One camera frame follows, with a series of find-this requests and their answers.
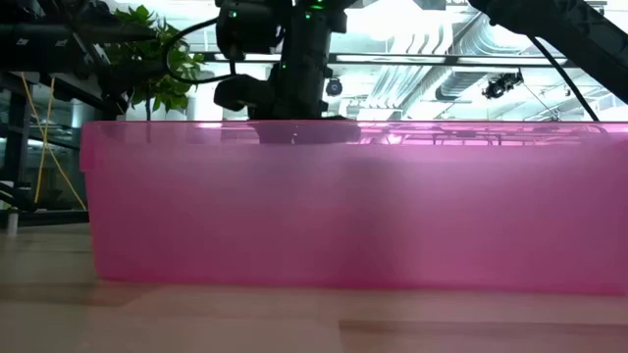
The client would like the black right arm cable loop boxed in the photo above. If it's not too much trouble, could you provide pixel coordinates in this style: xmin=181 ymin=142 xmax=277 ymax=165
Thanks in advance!
xmin=161 ymin=17 xmax=236 ymax=85

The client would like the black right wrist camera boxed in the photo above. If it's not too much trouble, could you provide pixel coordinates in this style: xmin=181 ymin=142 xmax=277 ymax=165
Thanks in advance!
xmin=213 ymin=75 xmax=276 ymax=113

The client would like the black aluminium table frame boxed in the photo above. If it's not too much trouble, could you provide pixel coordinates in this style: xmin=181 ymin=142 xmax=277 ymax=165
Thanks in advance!
xmin=0 ymin=209 xmax=90 ymax=227

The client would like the thin straight black cable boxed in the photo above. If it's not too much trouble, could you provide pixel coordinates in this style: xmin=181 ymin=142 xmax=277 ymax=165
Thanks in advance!
xmin=527 ymin=33 xmax=602 ymax=123

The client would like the pink translucent plastic basket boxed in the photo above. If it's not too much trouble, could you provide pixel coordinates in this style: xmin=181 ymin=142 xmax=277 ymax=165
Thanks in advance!
xmin=79 ymin=120 xmax=628 ymax=297

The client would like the green leafy plant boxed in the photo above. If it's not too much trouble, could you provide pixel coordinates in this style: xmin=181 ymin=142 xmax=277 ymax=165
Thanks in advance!
xmin=105 ymin=4 xmax=206 ymax=122

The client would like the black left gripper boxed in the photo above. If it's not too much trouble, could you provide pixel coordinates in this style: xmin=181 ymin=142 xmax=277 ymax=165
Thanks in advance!
xmin=73 ymin=0 xmax=160 ymax=117

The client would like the dark glass partition frame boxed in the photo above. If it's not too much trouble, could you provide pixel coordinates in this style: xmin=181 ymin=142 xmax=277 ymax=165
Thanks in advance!
xmin=0 ymin=48 xmax=122 ymax=212

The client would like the yellow cable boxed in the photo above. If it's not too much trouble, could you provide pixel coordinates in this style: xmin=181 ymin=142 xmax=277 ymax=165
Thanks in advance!
xmin=19 ymin=72 xmax=88 ymax=213
xmin=32 ymin=76 xmax=56 ymax=206

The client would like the black ceiling-mounted device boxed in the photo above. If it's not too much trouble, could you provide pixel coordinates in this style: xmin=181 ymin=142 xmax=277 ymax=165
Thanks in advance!
xmin=481 ymin=70 xmax=525 ymax=101

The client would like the long horizontal overhead bar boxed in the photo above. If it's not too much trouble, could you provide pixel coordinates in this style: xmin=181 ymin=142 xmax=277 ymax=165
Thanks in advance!
xmin=188 ymin=51 xmax=580 ymax=68

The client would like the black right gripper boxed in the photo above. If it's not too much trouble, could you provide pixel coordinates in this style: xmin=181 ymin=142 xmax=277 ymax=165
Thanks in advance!
xmin=247 ymin=60 xmax=362 ymax=145

